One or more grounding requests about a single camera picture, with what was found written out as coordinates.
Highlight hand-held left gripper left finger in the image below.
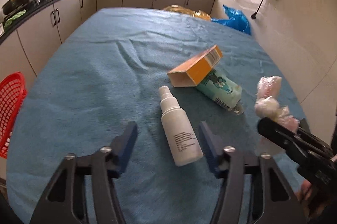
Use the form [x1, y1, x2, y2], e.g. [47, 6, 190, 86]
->
[29, 121, 138, 224]

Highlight blue plastic bag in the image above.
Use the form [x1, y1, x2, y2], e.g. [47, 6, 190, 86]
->
[211, 5, 251, 35]

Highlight red plastic basket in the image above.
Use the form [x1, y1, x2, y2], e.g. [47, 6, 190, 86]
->
[0, 72, 27, 159]

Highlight blue blanket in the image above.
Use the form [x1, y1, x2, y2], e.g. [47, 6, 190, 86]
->
[6, 7, 307, 224]

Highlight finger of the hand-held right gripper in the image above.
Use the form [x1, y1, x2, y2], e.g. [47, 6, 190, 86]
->
[299, 118, 329, 147]
[257, 117, 331, 161]

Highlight green cloth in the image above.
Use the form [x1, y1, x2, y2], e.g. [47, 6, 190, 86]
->
[3, 10, 27, 27]

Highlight yellow plastic bag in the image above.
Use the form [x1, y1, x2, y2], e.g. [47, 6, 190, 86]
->
[162, 5, 211, 21]

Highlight teal tissue packet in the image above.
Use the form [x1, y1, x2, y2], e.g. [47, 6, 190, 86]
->
[196, 68, 243, 115]

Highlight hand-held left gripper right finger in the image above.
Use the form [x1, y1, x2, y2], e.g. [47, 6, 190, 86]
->
[199, 121, 307, 224]

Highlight kitchen base cabinets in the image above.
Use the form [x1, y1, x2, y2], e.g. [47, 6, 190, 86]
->
[0, 0, 218, 79]

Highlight orange cardboard box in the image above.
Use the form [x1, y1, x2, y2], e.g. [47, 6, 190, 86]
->
[167, 45, 223, 88]

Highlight black wok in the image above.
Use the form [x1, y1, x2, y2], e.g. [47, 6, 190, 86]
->
[1, 0, 33, 15]

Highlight white spray bottle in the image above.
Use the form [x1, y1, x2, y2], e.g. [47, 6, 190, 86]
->
[159, 86, 204, 167]

